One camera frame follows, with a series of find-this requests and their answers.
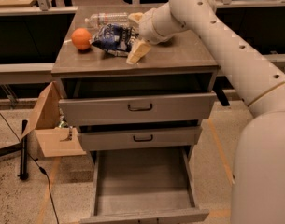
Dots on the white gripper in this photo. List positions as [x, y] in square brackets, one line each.
[147, 27]

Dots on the blue chip bag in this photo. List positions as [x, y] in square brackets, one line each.
[115, 39]

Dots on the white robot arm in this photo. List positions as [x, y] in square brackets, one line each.
[258, 190]

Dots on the grey top drawer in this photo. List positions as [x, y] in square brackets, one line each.
[143, 109]

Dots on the grey drawer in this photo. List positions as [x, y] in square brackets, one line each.
[143, 109]
[143, 186]
[163, 137]

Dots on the grey drawer cabinet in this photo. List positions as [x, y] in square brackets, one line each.
[180, 66]

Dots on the grey middle drawer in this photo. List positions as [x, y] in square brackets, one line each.
[163, 137]

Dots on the grey bottom drawer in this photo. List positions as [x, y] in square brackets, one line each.
[143, 186]

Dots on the clear plastic water bottle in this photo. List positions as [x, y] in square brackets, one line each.
[98, 20]

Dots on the orange fruit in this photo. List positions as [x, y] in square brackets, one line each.
[81, 38]

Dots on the brown cardboard box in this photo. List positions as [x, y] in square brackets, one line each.
[44, 121]

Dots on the black floor stand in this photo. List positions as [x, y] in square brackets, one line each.
[20, 147]

